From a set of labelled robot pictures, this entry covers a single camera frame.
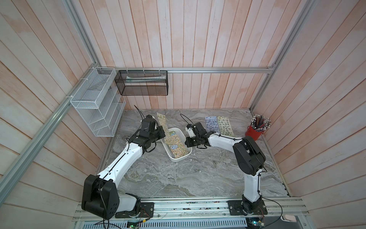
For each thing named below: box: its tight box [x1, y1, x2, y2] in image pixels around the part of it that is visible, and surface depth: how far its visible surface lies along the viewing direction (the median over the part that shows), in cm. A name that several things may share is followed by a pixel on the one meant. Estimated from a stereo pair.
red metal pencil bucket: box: [244, 125, 265, 141], surface depth 99 cm
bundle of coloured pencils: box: [250, 114, 272, 132], surface depth 92 cm
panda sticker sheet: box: [167, 130, 189, 159], surface depth 94 cm
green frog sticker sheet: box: [217, 115, 234, 137], surface depth 113 cm
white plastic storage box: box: [160, 127, 193, 163], surface depth 95 cm
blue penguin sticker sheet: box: [204, 115, 221, 134], surface depth 113 cm
